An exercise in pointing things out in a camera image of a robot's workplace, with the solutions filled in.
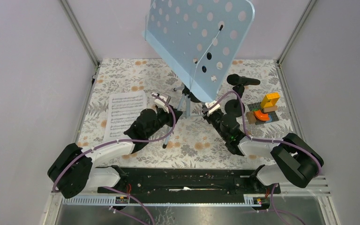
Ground black microphone stand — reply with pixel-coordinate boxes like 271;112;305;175
225;85;245;118
182;86;201;103

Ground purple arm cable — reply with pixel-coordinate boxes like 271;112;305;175
52;93;177;225
209;90;323;225

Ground rear black microphone stand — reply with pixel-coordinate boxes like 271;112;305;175
182;86;201;103

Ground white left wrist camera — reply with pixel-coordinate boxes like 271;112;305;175
151;92;171;113

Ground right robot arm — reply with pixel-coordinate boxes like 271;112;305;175
203;110;324;193

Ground floral patterned tablecloth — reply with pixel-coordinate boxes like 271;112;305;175
77;59;293;169

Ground front black microphone stand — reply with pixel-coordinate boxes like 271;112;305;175
225;85;245;118

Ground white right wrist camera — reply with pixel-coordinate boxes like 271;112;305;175
202;101;220;116

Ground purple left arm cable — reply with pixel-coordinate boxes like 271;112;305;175
52;93;177;225

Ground yellow toy block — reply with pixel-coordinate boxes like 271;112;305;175
260;92;280;108

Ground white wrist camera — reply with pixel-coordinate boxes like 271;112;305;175
151;92;171;113
202;101;220;116

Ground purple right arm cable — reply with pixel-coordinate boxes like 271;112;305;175
209;90;323;225

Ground sheet music page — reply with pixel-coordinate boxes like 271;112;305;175
103;90;147;141

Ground light blue music stand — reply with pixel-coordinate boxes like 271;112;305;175
143;0;255;103

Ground front black microphone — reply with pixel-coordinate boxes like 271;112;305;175
226;74;261;86

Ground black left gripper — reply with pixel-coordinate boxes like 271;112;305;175
147;105;183;138

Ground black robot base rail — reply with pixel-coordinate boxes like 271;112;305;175
67;166;313;205

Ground gray toy baseplate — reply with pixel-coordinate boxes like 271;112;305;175
246;102;279;125

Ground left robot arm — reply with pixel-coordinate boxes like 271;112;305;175
47;106;183;199

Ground tan brick under yellow block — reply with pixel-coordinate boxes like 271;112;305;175
262;105;278;113

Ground orange curved toy block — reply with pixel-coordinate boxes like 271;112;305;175
253;110;271;121

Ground tan toy brick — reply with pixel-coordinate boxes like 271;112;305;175
246;111;257;124

